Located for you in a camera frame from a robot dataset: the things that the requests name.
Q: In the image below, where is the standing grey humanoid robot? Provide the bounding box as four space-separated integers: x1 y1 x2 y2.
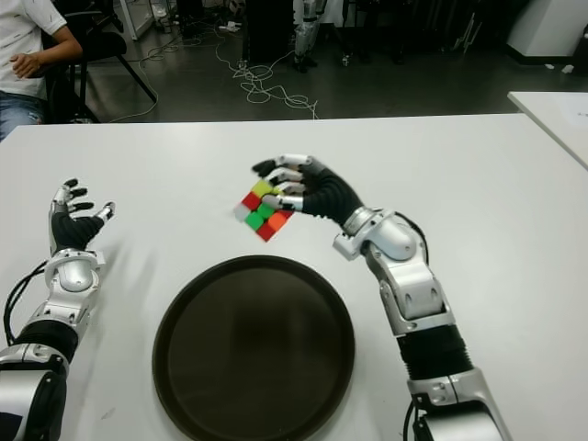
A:
292 0 328 74

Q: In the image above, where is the white side table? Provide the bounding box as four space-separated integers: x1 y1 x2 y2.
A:
506 90 588 169

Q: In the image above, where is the tangled white floor cable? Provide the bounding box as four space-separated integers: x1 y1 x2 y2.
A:
214 43 320 119

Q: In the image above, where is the dark brown round plate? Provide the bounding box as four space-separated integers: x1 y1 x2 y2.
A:
152 254 356 441

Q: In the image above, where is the black right elbow cable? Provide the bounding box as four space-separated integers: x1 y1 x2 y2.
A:
402 398 428 441

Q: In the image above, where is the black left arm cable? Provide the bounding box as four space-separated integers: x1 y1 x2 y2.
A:
2 260 50 345

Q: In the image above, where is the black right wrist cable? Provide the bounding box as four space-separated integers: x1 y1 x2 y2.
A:
406 218 432 266

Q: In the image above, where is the black office chair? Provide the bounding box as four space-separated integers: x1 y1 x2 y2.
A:
40 0 157 124

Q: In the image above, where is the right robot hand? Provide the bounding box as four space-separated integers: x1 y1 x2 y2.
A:
251 153 364 227

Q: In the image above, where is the white cabinet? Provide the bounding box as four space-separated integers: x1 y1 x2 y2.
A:
506 0 588 59

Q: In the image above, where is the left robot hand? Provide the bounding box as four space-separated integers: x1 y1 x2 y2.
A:
48 177 116 254

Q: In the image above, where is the black cabinet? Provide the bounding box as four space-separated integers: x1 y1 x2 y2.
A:
242 0 295 63

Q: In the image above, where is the seated person white shirt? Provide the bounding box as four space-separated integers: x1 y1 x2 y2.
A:
0 0 84 141

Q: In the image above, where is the multicoloured Rubik's cube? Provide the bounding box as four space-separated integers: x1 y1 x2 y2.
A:
232 179 295 243

